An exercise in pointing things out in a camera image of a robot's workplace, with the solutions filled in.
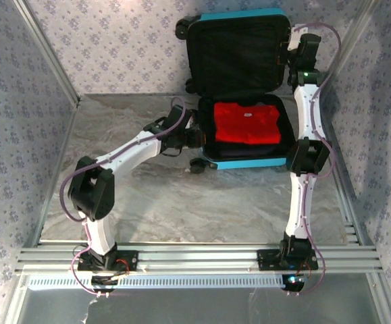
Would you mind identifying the red t-shirt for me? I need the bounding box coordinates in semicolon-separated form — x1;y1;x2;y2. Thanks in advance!
213;102;282;145

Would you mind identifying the blue hard-shell suitcase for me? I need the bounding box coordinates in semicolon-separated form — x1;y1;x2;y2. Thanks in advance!
174;8;297;175

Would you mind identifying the black controller board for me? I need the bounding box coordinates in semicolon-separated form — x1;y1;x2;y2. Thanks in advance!
280;273;306;293

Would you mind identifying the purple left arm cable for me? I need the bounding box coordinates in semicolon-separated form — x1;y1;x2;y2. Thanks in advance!
61;96;186;298

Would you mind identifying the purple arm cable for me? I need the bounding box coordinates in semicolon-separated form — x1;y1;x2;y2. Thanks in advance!
61;96;186;298
296;22;343;298

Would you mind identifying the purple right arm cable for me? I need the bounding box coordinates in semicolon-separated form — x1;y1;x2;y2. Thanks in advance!
296;22;343;298

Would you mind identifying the aluminium frame post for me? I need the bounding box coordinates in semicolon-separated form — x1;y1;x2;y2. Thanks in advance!
312;0;384;101
12;0;83;107

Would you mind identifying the aluminium mounting rail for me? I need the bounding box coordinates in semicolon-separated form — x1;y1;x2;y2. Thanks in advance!
16;241;384;274

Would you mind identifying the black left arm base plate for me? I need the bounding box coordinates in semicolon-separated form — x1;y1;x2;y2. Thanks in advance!
76;250;139;273

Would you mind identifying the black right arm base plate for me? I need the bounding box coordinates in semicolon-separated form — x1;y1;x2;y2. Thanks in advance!
256;248;319;271

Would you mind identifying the white slotted cable duct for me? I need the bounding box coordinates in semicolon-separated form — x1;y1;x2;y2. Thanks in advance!
28;273;286;290

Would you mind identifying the aluminium table side rail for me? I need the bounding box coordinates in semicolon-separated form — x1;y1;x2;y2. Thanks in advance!
32;101;82;247
312;97;365;246

